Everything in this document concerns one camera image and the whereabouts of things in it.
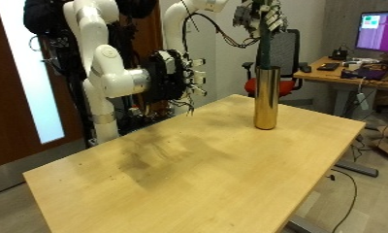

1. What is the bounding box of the flower bouquet with green handle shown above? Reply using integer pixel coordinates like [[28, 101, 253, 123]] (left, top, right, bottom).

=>
[[249, 0, 284, 70]]

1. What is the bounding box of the tall gold cylinder vase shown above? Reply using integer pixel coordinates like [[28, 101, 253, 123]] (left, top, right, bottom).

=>
[[252, 65, 281, 130]]

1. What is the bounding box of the red emergency stop button box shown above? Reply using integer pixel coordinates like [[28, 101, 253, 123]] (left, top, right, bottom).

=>
[[128, 105, 145, 117]]

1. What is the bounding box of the black mesh chair red seat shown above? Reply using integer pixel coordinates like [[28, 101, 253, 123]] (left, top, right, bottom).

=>
[[241, 28, 312, 98]]

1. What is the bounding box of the black keyboard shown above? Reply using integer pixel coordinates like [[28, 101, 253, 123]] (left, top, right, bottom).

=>
[[316, 62, 341, 72]]

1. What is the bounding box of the black desk device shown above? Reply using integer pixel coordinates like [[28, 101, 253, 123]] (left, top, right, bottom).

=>
[[328, 47, 349, 61]]

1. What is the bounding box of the wooden office desk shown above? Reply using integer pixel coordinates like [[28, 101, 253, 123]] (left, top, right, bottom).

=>
[[293, 56, 388, 117]]

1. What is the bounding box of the computer monitor purple screen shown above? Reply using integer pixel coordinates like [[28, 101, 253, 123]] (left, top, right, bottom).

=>
[[354, 10, 388, 54]]

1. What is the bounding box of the black hanging jacket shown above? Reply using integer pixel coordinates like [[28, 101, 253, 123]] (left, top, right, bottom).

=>
[[22, 0, 70, 35]]

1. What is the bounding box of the brown door with glass panel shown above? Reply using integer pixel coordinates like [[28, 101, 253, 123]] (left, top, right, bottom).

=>
[[0, 0, 83, 169]]

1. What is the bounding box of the grey table foot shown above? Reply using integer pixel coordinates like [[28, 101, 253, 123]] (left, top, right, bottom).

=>
[[333, 158, 380, 178]]

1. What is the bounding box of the black hand cable bundle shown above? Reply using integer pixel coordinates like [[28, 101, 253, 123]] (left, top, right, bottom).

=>
[[180, 0, 264, 50]]

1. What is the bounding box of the black floor cable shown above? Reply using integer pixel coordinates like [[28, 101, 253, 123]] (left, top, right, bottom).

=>
[[328, 168, 360, 233]]

